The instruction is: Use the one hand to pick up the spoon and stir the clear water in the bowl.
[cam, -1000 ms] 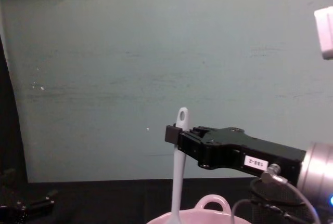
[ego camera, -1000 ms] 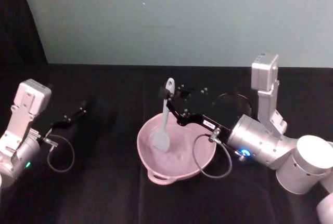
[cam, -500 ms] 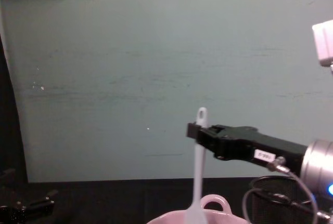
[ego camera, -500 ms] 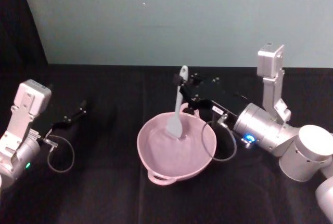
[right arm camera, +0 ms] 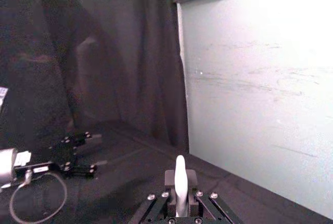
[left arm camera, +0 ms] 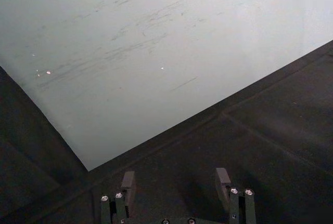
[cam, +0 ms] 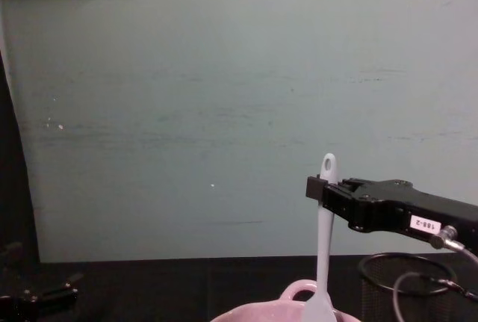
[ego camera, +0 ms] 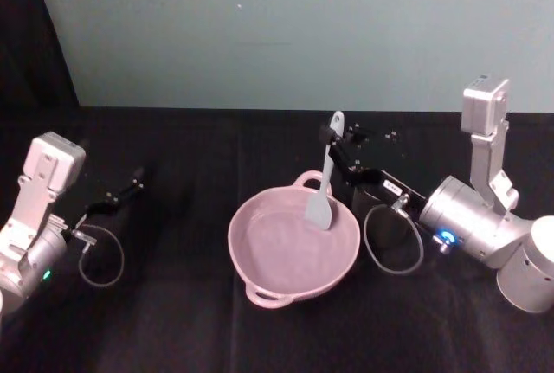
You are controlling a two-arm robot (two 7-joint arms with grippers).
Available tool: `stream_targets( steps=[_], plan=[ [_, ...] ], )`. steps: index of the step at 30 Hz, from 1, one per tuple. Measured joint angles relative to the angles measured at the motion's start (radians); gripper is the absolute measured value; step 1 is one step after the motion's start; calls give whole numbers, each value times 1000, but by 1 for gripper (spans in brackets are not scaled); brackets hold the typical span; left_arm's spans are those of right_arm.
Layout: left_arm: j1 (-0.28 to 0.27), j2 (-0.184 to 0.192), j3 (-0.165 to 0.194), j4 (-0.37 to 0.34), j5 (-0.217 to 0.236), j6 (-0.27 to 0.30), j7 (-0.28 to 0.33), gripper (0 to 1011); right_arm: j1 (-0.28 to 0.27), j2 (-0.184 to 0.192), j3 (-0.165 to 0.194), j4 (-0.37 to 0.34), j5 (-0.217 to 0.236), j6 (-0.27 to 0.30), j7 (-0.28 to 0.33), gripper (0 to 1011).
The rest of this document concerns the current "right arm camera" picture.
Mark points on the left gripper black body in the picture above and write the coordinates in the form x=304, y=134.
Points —
x=61, y=156

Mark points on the small white plastic piece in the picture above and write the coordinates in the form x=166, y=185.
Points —
x=180, y=179

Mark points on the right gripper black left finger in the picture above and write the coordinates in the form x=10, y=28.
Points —
x=169, y=179

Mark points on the small white object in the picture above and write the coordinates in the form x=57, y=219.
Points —
x=2, y=96

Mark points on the black table cloth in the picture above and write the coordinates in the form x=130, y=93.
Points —
x=125, y=172

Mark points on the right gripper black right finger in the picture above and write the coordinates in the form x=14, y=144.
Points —
x=192, y=179

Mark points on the black hanging curtain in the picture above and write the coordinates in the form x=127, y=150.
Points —
x=117, y=52

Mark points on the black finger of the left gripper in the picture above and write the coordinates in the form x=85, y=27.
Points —
x=80, y=137
x=80, y=170

